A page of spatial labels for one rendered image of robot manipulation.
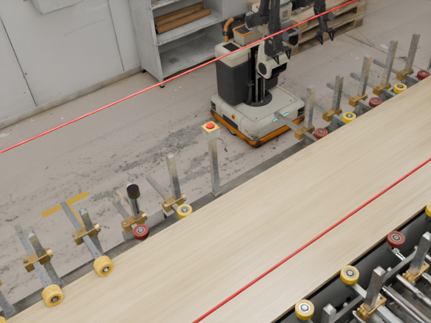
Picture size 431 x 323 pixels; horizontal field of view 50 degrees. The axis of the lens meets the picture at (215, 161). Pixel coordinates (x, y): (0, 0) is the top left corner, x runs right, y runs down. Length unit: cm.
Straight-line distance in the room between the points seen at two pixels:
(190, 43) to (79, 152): 193
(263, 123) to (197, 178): 74
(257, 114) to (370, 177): 165
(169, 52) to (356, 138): 301
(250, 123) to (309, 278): 205
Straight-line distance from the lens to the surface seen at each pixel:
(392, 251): 245
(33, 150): 460
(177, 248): 228
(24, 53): 476
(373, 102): 319
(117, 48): 510
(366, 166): 271
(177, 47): 545
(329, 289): 233
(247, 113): 406
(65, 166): 429
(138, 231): 238
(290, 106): 414
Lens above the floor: 272
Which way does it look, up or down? 43 degrees down
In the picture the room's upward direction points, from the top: 5 degrees counter-clockwise
